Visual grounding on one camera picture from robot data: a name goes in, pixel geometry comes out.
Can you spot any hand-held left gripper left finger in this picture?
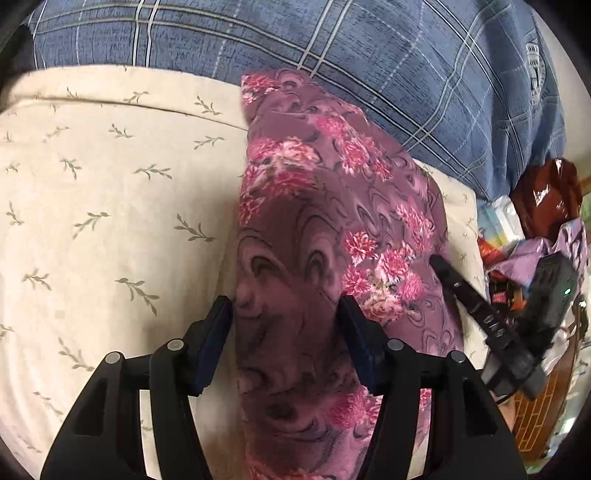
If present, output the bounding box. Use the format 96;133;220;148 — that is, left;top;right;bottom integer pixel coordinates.
41;295;234;480

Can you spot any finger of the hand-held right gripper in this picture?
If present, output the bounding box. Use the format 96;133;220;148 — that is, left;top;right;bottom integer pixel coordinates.
429;255;511;348

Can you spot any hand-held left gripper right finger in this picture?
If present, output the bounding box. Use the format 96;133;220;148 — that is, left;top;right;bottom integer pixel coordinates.
338;295;527;480

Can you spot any purple pink floral garment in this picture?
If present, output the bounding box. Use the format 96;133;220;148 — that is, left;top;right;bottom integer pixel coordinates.
233;68;465;480

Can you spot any orange snack packet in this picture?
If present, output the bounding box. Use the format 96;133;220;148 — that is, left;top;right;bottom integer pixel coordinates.
486;270;531;315

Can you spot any lilac shiny cloth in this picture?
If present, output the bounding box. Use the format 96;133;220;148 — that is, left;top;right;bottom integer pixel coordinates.
488;216;589;288

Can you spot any white blue plastic packet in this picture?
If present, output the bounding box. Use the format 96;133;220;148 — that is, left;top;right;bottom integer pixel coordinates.
477;195;526;246

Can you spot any brown plastic bag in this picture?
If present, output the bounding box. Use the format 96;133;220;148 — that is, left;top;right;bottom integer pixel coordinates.
510;157;585;241

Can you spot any wooden furniture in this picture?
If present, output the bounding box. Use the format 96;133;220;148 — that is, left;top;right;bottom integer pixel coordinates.
512;302;591;464

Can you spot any cream leaf-print bed sheet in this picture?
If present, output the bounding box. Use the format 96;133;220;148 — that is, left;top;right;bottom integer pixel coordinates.
0;65;491;480

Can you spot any blue plaid blanket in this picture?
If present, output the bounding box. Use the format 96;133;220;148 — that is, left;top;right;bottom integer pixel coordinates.
25;0;566;201

